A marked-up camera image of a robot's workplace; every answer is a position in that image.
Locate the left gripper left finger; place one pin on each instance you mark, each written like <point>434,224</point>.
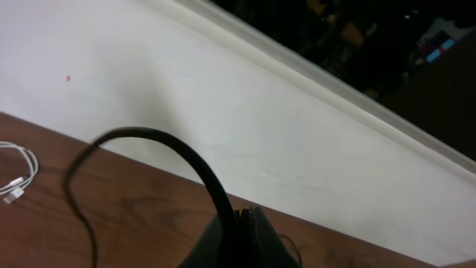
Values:
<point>214,249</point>

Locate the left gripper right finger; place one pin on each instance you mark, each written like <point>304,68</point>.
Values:
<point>261,244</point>

